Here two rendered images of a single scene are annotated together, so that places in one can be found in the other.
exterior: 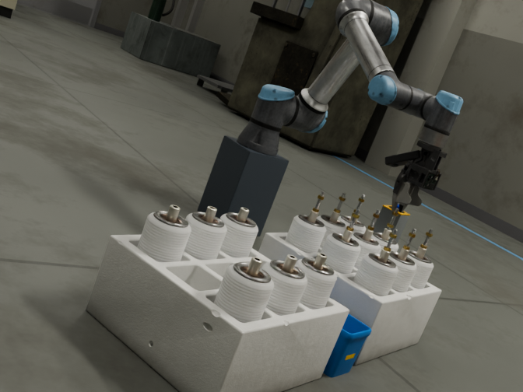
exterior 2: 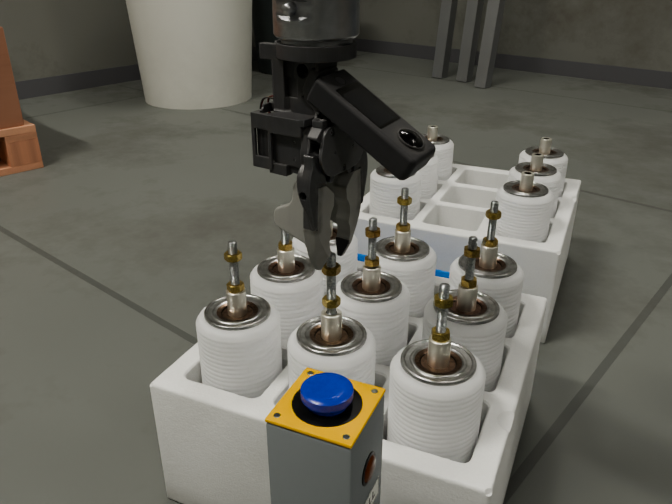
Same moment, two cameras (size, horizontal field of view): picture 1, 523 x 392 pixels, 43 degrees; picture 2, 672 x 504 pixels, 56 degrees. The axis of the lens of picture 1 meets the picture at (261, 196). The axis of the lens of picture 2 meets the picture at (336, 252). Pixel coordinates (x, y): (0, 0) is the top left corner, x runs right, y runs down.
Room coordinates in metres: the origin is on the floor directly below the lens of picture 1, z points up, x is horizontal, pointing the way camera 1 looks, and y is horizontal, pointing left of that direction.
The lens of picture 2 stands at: (2.46, -0.48, 0.63)
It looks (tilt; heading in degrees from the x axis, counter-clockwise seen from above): 26 degrees down; 170
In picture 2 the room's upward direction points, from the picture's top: straight up
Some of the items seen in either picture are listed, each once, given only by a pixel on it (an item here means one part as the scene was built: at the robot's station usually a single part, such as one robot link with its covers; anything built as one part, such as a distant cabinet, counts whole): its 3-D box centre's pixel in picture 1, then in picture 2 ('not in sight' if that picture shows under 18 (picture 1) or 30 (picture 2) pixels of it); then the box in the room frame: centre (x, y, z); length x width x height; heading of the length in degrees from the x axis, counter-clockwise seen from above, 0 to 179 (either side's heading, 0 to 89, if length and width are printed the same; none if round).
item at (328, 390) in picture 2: not in sight; (327, 397); (2.08, -0.42, 0.32); 0.04 x 0.04 x 0.02
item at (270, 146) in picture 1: (261, 134); not in sight; (2.34, 0.08, 0.35); 0.15 x 0.15 x 0.10
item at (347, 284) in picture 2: (366, 239); (371, 286); (1.80, -0.32, 0.25); 0.08 x 0.08 x 0.01
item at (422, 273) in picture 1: (406, 285); (242, 376); (1.83, -0.48, 0.16); 0.10 x 0.10 x 0.18
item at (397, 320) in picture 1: (344, 290); (368, 392); (1.80, -0.32, 0.09); 0.39 x 0.39 x 0.18; 55
